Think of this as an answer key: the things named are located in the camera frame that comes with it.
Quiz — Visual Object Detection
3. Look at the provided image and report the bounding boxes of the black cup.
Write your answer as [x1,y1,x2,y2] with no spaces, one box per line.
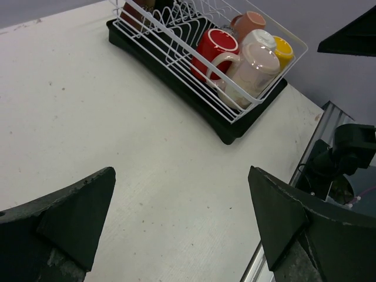
[154,0,175,18]

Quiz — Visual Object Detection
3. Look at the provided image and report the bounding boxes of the terracotta orange cup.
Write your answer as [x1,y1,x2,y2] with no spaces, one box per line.
[230,11,266,43]

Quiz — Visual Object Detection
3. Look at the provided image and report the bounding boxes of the white wire dish rack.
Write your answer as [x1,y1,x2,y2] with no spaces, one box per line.
[108,1,308,124]

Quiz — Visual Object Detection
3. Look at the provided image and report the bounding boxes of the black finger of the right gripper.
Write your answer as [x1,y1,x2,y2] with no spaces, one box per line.
[317,6,376,57]

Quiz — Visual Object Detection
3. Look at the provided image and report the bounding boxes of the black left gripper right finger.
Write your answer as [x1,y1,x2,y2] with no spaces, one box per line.
[248,167,375,281]

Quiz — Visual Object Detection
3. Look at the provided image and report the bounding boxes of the pink beige mug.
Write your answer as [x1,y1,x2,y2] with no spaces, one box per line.
[206,43,280,109]

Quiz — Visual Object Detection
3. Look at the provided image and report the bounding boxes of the yellow mug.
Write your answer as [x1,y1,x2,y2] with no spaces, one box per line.
[273,36,294,71]

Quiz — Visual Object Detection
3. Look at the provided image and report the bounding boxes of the white mug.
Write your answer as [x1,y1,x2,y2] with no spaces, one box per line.
[241,29,277,52]

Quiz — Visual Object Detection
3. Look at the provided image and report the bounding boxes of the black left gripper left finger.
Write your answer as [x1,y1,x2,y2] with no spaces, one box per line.
[1,167,116,281]

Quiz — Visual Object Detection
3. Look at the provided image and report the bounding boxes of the dark brown cup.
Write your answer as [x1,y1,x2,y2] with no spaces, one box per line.
[120,0,156,31]

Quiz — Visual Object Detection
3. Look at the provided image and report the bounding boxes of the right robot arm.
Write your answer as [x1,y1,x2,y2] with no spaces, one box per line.
[242,123,375,281]

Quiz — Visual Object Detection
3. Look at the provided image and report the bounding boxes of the black drip tray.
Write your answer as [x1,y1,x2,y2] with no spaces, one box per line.
[106,19,287,145]

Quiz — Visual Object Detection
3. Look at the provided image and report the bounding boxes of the red mug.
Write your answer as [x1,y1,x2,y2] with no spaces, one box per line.
[190,28,240,82]

